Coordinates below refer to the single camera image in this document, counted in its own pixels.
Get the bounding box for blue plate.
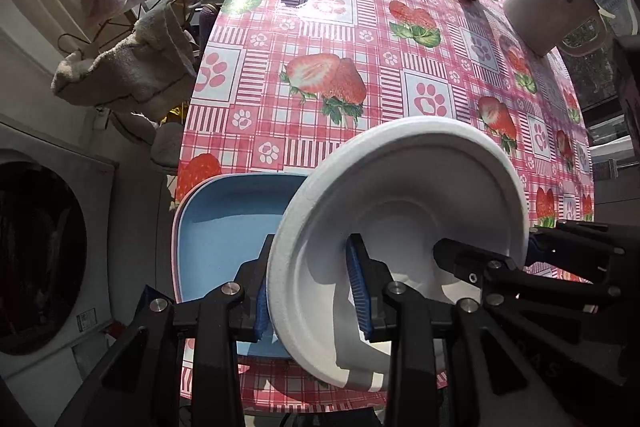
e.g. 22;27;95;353
177;173;311;360

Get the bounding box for white paper bowl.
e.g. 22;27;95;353
266;117;528;393

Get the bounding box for pink checked strawberry tablecloth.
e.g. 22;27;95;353
172;0;596;415

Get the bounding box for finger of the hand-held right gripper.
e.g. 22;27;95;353
525;219;628;283
432;237;626;308

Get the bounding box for beige towel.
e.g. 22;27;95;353
51;4;198;122

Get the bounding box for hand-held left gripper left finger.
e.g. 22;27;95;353
55;234;278;427

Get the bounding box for white washing machine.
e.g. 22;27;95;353
0;114;121;378

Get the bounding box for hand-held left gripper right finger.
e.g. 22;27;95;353
345;233;566;427

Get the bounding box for white mug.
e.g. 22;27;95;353
502;0;608;58

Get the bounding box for white plastic object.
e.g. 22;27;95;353
590;132;627;180

